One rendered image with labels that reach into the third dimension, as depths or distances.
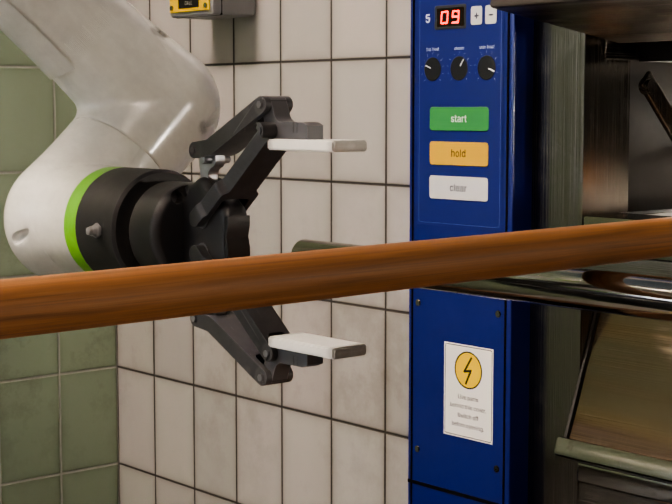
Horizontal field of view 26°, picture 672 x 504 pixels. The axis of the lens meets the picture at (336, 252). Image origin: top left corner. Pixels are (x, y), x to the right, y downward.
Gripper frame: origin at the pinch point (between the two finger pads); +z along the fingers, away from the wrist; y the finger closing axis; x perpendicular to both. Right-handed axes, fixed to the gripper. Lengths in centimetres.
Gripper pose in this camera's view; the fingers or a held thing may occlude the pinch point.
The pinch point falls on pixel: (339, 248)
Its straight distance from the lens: 96.7
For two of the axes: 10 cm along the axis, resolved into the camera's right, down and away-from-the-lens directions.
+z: 6.5, 0.7, -7.5
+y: 0.0, 10.0, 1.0
